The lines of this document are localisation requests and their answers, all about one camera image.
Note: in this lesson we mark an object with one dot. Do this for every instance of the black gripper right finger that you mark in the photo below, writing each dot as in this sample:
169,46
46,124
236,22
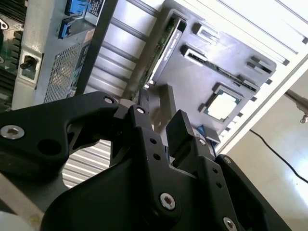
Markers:
180,134

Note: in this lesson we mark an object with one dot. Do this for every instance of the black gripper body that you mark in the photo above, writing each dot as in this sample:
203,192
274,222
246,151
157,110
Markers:
101,204

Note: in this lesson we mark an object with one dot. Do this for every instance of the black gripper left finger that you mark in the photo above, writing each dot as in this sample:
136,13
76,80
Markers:
84,108

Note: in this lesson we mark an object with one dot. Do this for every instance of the graphics card with black shroud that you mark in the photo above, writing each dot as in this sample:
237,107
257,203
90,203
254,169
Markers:
169,53

